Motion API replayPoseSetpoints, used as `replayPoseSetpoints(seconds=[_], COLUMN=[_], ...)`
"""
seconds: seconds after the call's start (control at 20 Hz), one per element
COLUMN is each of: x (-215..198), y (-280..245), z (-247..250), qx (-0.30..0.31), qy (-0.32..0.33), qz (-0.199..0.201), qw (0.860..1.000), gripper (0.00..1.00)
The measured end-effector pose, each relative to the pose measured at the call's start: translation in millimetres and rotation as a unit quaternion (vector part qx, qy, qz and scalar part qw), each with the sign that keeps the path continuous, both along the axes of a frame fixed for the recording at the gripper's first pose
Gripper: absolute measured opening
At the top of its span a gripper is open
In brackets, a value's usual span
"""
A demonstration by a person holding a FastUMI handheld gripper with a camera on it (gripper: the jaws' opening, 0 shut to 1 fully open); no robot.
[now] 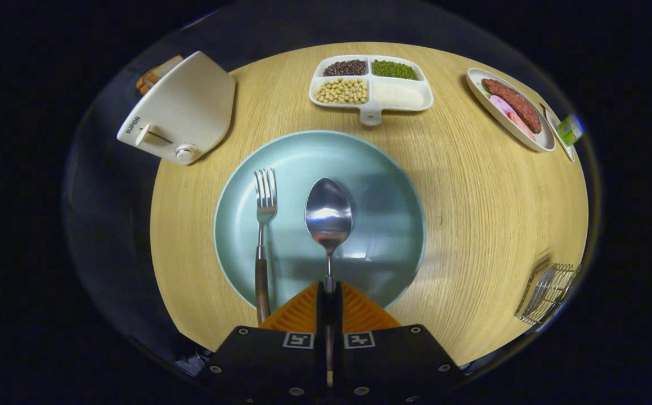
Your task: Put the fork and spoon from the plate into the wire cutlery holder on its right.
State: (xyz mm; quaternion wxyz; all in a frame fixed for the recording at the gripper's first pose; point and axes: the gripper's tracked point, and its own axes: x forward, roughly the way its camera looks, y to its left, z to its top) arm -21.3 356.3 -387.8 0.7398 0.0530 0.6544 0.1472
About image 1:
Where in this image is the white divided dish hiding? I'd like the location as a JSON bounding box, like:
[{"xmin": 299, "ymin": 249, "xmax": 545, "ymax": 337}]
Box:
[{"xmin": 308, "ymin": 55, "xmax": 434, "ymax": 127}]

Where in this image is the green mung beans portion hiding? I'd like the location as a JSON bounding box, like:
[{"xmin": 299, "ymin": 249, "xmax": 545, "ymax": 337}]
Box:
[{"xmin": 371, "ymin": 60, "xmax": 419, "ymax": 80}]

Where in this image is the white round plate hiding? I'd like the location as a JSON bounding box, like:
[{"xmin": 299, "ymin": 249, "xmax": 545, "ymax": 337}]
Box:
[{"xmin": 466, "ymin": 68, "xmax": 556, "ymax": 153}]

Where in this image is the wooden-handled metal fork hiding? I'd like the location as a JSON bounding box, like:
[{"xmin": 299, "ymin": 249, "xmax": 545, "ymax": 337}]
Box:
[{"xmin": 253, "ymin": 168, "xmax": 278, "ymax": 326}]

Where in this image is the wooden-handled metal spoon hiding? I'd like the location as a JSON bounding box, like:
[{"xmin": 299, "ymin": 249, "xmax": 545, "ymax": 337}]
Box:
[{"xmin": 304, "ymin": 177, "xmax": 353, "ymax": 389}]

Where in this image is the red beans portion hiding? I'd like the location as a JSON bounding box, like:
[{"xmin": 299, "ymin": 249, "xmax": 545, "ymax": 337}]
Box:
[{"xmin": 323, "ymin": 59, "xmax": 367, "ymax": 77}]

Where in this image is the white coaster dish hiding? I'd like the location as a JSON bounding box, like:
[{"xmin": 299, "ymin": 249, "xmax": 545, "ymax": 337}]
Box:
[{"xmin": 539, "ymin": 102, "xmax": 577, "ymax": 163}]

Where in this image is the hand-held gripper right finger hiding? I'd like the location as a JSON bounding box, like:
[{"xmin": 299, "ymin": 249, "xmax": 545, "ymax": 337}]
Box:
[{"xmin": 331, "ymin": 281, "xmax": 464, "ymax": 405}]

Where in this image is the red tomato slice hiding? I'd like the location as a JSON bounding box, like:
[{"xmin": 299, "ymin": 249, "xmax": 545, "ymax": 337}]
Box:
[{"xmin": 507, "ymin": 110, "xmax": 534, "ymax": 138}]

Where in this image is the yellow soybeans portion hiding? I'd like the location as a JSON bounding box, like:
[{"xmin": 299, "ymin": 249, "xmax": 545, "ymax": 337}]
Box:
[{"xmin": 313, "ymin": 78, "xmax": 368, "ymax": 105}]

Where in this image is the white rice portion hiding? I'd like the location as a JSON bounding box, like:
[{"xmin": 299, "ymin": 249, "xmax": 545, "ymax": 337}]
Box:
[{"xmin": 372, "ymin": 84, "xmax": 425, "ymax": 109}]

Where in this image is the white toaster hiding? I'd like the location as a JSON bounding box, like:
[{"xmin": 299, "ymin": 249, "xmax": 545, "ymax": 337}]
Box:
[{"xmin": 116, "ymin": 51, "xmax": 237, "ymax": 167}]

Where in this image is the green and silver bottle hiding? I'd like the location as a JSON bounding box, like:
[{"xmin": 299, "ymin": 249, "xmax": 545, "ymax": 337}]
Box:
[{"xmin": 555, "ymin": 114, "xmax": 585, "ymax": 147}]

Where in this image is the metal wire basket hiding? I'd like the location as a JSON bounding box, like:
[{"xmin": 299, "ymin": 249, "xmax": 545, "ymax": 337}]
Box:
[{"xmin": 515, "ymin": 260, "xmax": 582, "ymax": 327}]

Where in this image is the brown meat steak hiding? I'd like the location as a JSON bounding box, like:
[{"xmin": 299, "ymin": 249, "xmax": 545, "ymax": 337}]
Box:
[{"xmin": 482, "ymin": 78, "xmax": 543, "ymax": 134}]

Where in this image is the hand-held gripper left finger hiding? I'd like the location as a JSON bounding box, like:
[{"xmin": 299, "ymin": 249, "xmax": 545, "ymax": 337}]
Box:
[{"xmin": 199, "ymin": 281, "xmax": 329, "ymax": 405}]

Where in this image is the teal round plate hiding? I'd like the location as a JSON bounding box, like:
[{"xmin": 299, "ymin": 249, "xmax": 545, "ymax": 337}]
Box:
[{"xmin": 214, "ymin": 130, "xmax": 427, "ymax": 313}]

